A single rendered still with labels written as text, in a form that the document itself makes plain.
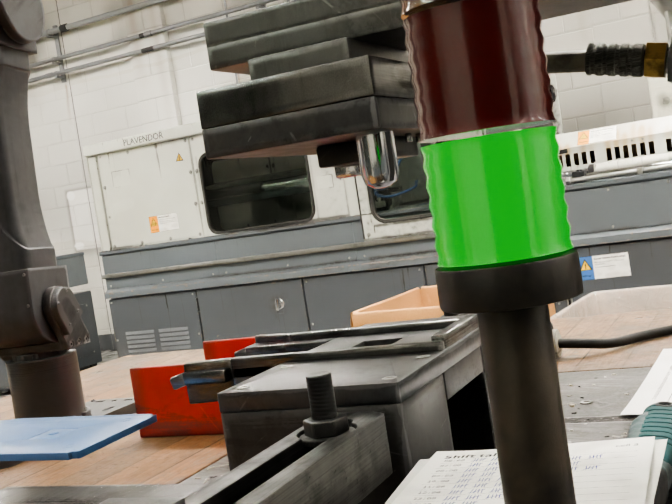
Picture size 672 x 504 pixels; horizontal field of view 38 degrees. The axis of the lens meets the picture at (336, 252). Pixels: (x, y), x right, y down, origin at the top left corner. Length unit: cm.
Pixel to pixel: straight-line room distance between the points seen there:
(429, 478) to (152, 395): 44
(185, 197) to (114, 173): 59
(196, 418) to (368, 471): 40
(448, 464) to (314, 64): 22
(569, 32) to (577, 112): 56
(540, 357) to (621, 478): 14
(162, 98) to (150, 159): 237
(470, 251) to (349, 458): 17
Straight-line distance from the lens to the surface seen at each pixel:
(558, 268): 26
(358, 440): 42
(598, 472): 41
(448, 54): 26
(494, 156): 26
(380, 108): 48
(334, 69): 48
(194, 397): 59
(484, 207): 26
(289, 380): 51
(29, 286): 86
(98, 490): 63
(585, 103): 712
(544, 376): 27
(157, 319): 643
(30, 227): 89
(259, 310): 596
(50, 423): 62
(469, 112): 26
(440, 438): 51
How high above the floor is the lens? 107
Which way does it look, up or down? 3 degrees down
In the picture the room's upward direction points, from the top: 9 degrees counter-clockwise
